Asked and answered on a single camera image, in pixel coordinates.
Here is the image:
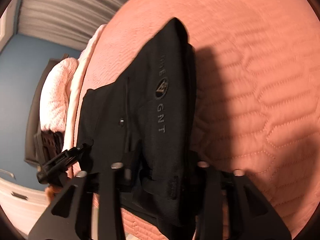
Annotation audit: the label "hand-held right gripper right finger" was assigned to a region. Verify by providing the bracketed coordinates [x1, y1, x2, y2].
[195, 161, 292, 240]

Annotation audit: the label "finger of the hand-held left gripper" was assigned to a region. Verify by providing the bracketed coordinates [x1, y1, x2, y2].
[37, 141, 94, 187]
[34, 129, 64, 162]

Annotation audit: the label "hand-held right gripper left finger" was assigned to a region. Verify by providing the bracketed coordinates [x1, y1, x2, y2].
[27, 164, 125, 240]

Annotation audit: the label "black pants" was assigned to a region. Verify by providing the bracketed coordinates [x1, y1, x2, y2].
[75, 17, 203, 233]

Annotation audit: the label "pink floral pillow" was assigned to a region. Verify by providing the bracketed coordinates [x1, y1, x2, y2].
[40, 57, 79, 133]

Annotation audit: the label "light pink blanket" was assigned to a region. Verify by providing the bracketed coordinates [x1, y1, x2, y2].
[61, 24, 108, 178]

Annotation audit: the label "white dresser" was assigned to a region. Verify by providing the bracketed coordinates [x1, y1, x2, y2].
[0, 169, 53, 230]

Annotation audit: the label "grey pleated curtain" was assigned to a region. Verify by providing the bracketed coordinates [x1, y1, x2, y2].
[15, 0, 148, 52]

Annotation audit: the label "pink quilted bed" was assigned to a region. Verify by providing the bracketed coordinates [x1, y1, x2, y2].
[64, 0, 320, 240]

